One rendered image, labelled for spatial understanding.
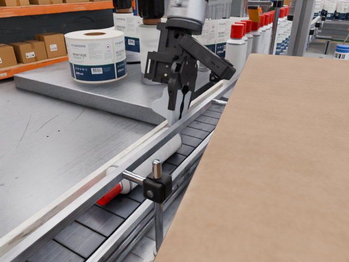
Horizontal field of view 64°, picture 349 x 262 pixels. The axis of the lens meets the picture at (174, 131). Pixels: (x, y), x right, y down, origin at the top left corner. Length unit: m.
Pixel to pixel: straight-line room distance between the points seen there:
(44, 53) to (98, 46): 3.69
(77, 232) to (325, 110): 0.35
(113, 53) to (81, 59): 0.11
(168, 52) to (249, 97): 0.40
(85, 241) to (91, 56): 0.68
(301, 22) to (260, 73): 0.67
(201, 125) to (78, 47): 0.51
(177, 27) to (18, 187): 0.43
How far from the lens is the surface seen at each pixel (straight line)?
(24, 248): 0.32
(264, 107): 0.17
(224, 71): 0.51
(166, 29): 0.57
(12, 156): 0.75
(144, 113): 0.79
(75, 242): 0.42
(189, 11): 0.54
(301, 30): 0.89
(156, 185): 0.34
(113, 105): 0.86
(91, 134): 0.77
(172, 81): 0.52
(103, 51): 0.98
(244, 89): 0.19
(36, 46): 4.58
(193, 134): 0.63
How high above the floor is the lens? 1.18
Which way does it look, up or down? 28 degrees down
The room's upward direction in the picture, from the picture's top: straight up
